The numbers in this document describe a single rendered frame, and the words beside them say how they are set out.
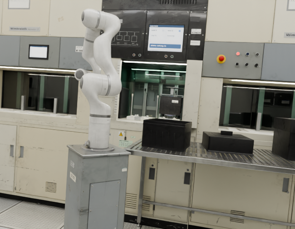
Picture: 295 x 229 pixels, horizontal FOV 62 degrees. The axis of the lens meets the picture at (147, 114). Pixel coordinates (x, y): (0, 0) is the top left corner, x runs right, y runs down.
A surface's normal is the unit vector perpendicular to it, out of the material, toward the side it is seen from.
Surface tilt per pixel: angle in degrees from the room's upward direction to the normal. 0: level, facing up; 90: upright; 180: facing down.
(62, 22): 90
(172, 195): 90
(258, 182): 90
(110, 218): 90
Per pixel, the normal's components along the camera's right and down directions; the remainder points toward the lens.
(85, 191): 0.55, 0.09
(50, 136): -0.19, 0.04
